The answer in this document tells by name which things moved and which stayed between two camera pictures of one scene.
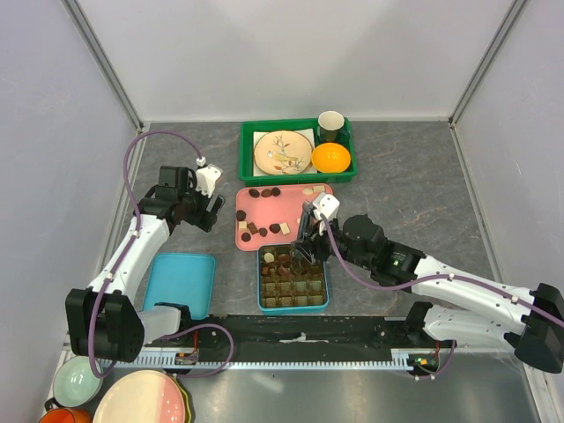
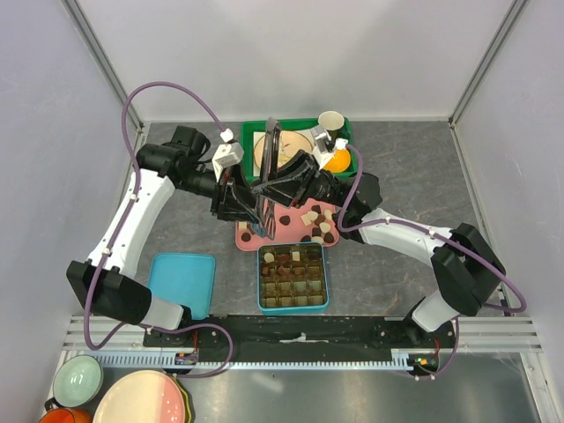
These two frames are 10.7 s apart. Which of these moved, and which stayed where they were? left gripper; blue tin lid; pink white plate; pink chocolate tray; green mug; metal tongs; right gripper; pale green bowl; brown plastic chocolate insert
Moved: metal tongs; right gripper; left gripper
Stayed: brown plastic chocolate insert; blue tin lid; green mug; pink white plate; pink chocolate tray; pale green bowl
